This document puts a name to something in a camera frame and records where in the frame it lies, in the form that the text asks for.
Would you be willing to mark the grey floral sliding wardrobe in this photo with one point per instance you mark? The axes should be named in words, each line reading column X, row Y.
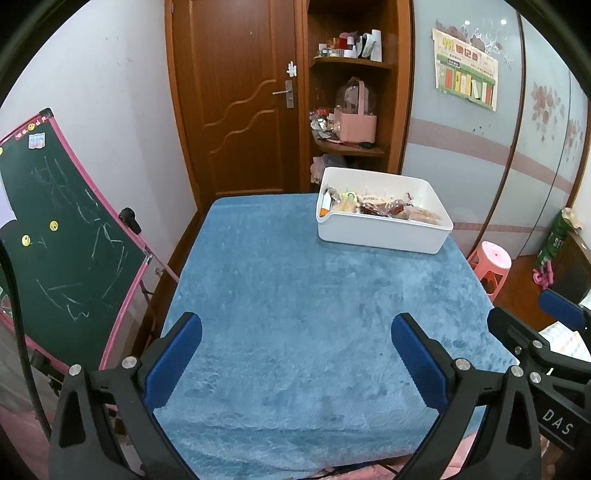
column 461, row 161

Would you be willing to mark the wooden corner shelf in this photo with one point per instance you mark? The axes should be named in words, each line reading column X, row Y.
column 397, row 101

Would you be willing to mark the group of small bottles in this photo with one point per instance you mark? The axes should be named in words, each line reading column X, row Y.
column 351, row 46

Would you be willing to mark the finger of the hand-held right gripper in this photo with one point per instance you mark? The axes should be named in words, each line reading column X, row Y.
column 561, row 307
column 512, row 327

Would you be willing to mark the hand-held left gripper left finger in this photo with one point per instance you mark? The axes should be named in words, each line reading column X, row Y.
column 173, row 360

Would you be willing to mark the dark wooden cabinet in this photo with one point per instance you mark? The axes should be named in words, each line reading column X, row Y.
column 575, row 263

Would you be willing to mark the clear nut packet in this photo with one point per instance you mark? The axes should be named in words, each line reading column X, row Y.
column 331, row 190
column 399, row 207

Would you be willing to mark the pile of shiny wrappers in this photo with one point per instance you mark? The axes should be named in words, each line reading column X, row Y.
column 322, row 122

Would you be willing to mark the pink basket clear dome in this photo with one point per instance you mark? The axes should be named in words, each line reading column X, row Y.
column 355, row 127

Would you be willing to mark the white plastic bin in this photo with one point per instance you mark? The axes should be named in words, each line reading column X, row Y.
column 383, row 235

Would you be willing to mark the pink folded cloth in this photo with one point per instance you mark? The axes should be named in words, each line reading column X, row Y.
column 323, row 168

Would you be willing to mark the pink plastic stool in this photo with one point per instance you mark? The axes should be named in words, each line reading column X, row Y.
column 491, row 261

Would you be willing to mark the pale square sticker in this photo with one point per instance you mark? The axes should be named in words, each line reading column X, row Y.
column 37, row 141

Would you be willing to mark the white door hook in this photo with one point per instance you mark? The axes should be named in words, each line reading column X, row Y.
column 291, row 69

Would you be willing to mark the pink toy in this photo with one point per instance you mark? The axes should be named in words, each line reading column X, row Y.
column 542, row 277

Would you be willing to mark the brown wooden door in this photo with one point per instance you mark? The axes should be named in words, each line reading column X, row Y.
column 231, row 92

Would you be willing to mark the blue towel table cover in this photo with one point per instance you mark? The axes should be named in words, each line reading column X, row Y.
column 286, row 300

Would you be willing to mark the green bag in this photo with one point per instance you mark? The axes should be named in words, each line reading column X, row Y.
column 554, row 240

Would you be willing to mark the white checked cloth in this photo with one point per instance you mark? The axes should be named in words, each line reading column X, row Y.
column 565, row 341

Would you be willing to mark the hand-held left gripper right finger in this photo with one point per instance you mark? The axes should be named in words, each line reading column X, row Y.
column 415, row 360

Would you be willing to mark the orange white stick sachet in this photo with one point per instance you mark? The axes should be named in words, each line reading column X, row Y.
column 325, row 203

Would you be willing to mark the wall poster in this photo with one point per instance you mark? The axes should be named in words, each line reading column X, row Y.
column 464, row 69

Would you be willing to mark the dark red snack packet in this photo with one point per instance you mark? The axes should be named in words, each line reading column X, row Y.
column 376, row 210

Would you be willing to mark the green chalkboard pink frame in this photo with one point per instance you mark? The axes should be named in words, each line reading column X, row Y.
column 69, row 258

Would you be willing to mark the orange cracker packet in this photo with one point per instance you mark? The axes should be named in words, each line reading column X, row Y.
column 427, row 215

